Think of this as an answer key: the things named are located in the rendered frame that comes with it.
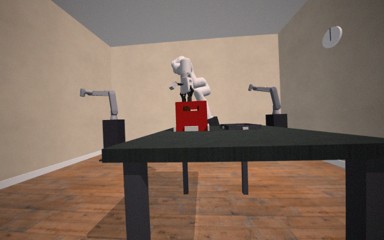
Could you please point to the red divided crate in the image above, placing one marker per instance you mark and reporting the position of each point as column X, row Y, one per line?
column 191, row 118

